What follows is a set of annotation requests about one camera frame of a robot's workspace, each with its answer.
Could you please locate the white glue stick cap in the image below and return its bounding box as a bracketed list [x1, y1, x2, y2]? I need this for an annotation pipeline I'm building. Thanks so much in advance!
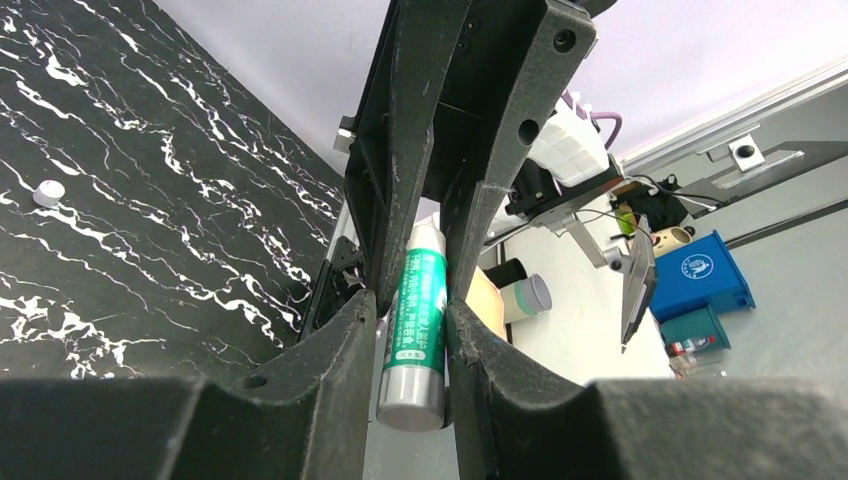
[32, 179, 66, 208]

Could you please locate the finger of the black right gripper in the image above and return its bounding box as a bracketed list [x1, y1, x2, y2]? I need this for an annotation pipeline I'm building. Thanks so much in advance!
[344, 1, 470, 312]
[440, 1, 597, 299]

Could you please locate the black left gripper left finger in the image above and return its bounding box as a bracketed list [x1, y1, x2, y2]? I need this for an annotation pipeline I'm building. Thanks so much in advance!
[1, 290, 376, 479]

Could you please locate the blue storage bin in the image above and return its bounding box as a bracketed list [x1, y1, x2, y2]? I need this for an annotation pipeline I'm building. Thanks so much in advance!
[650, 230, 756, 323]

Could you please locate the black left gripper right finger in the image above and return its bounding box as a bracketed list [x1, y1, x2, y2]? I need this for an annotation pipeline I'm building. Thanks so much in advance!
[446, 300, 847, 479]

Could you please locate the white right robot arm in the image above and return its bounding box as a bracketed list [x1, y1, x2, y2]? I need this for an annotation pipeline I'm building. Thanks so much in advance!
[344, 1, 610, 312]

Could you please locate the grey tape roll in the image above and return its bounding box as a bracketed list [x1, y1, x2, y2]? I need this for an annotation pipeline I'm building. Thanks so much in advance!
[499, 274, 553, 324]

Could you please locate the white green glue stick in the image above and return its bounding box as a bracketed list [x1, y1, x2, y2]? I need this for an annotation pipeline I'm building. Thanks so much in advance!
[376, 225, 448, 433]

